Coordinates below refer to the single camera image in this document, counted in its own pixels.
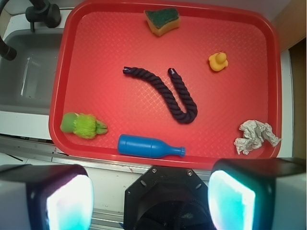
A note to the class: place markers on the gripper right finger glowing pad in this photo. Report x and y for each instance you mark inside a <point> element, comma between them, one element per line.
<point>258,194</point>

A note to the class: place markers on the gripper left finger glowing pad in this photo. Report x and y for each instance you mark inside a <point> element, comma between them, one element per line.
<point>45,197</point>

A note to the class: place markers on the white paper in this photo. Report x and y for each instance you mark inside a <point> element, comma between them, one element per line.
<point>255,133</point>

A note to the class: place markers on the green fuzzy toy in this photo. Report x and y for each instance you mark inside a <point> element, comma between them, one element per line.
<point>82,125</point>

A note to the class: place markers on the blue plastic bottle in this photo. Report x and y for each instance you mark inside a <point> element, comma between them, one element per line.
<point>147,147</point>

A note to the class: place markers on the grey sink basin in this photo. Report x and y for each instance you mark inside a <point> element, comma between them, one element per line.
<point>26,83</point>

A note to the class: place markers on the red plastic tray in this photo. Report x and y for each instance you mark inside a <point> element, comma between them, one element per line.
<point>102,37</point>

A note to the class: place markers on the yellow rubber duck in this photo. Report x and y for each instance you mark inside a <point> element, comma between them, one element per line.
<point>218,61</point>

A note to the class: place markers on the black faucet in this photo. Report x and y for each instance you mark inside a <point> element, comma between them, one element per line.
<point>41,11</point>

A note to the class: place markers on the yellow green scrub sponge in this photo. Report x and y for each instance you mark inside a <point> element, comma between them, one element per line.
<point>162,21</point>

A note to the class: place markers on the black octagonal mount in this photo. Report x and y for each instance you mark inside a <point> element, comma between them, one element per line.
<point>166,198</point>

